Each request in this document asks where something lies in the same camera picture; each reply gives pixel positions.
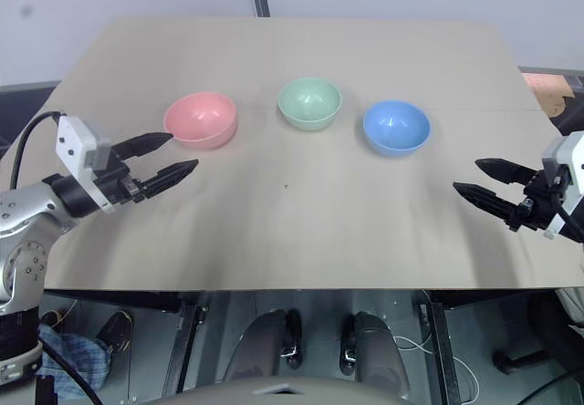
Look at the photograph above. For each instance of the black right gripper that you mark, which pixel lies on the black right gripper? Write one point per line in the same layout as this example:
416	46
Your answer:
543	195

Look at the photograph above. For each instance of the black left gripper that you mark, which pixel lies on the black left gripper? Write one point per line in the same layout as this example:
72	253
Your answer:
116	181

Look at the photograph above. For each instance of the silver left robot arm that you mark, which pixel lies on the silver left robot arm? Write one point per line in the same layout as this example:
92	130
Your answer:
27	209

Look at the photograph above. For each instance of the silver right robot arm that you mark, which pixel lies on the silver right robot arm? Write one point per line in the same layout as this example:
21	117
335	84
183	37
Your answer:
579	213

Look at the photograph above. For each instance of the pink plastic bowl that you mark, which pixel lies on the pink plastic bowl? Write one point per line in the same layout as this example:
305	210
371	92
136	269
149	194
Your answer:
201	115

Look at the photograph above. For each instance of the blue plastic bowl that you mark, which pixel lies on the blue plastic bowl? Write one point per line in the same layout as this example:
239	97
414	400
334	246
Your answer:
396	126

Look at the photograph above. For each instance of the green plastic bowl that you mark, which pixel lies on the green plastic bowl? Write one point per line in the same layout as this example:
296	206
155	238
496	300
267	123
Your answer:
310	100

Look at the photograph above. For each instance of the black metal table leg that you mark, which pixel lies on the black metal table leg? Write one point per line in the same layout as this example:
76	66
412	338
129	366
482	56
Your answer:
187	341
445	345

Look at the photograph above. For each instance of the black shoe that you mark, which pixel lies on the black shoe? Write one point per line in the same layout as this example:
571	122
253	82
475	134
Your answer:
115	332

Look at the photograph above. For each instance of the black floor object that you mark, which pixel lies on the black floor object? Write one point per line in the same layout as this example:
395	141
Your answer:
522	360

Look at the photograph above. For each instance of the dark rounded robot leg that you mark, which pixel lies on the dark rounded robot leg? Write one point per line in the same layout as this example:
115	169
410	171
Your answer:
255	345
378	355

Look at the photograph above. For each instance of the blue plaid trouser leg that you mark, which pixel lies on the blue plaid trouser leg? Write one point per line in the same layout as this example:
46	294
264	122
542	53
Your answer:
73	355

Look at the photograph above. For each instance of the grey rounded robot torso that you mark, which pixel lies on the grey rounded robot torso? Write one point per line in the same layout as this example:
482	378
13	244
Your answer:
292	393

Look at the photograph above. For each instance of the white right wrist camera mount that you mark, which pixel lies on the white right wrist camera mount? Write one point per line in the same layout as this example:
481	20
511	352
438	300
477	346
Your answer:
572	149

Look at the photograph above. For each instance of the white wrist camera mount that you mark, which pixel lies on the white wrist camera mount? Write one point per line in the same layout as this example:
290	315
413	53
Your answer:
572	149
73	136

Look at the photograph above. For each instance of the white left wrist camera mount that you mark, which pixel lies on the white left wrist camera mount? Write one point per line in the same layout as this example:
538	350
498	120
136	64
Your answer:
73	136

